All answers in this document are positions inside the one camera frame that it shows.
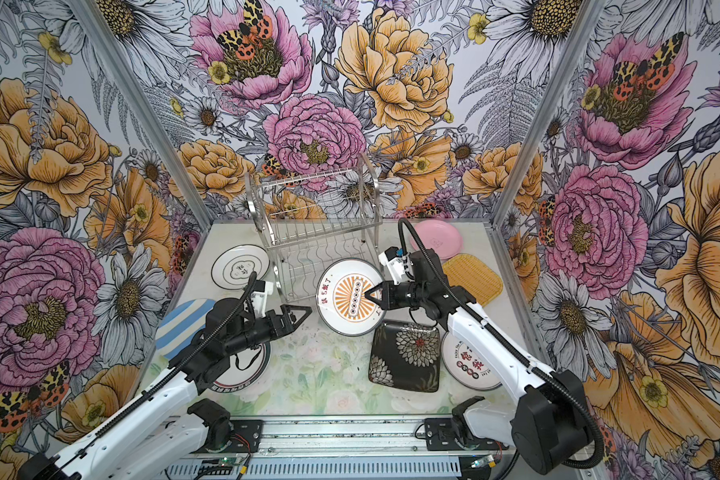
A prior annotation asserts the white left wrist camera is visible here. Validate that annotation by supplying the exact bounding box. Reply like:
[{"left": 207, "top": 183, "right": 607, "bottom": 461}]
[{"left": 250, "top": 280, "right": 275, "bottom": 318}]

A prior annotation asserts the white plate orange sunburst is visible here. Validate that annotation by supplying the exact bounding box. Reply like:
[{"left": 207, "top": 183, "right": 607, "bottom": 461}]
[{"left": 316, "top": 258, "right": 385, "bottom": 337}]

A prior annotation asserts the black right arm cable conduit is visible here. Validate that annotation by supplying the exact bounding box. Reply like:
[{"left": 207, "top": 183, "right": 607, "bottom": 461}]
[{"left": 397, "top": 217, "right": 605, "bottom": 470}]

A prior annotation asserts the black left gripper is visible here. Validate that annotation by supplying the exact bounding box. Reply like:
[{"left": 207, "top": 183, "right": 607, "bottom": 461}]
[{"left": 227, "top": 304, "right": 313, "bottom": 354}]

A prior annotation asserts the blue white striped plate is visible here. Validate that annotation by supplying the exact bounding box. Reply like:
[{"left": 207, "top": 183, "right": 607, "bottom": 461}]
[{"left": 156, "top": 299, "right": 216, "bottom": 360}]

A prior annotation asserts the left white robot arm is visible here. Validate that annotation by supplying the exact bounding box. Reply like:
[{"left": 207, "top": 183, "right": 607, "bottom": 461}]
[{"left": 18, "top": 298, "right": 312, "bottom": 479}]

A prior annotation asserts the black square floral plate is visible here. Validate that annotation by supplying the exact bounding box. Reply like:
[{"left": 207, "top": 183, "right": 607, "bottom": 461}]
[{"left": 368, "top": 321, "right": 441, "bottom": 393}]

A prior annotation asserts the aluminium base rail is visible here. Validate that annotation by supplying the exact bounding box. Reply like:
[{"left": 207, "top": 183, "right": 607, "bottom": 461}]
[{"left": 157, "top": 414, "right": 536, "bottom": 479}]

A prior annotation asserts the yellow woven-pattern tray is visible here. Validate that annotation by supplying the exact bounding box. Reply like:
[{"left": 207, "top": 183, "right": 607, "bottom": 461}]
[{"left": 443, "top": 254, "right": 503, "bottom": 306}]

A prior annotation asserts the white plate green red rim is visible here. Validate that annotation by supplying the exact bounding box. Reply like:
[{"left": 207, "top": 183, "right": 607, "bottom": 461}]
[{"left": 210, "top": 343, "right": 271, "bottom": 394}]

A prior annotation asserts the pink plastic plate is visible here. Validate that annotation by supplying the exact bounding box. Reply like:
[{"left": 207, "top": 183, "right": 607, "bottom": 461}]
[{"left": 414, "top": 219, "right": 463, "bottom": 260}]

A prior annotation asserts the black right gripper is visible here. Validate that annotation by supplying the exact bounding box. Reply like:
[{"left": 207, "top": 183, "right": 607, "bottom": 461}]
[{"left": 365, "top": 280, "right": 428, "bottom": 310}]

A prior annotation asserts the chrome two-tier dish rack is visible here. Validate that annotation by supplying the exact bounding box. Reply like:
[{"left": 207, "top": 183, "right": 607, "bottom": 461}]
[{"left": 245, "top": 156, "right": 382, "bottom": 303}]

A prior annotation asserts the white plate black clover outline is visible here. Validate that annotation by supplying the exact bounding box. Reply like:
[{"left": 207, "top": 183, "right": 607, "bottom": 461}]
[{"left": 211, "top": 244, "right": 270, "bottom": 290}]

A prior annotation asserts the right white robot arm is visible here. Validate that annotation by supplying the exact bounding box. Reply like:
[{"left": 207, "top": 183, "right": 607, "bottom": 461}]
[{"left": 365, "top": 247, "right": 605, "bottom": 474}]

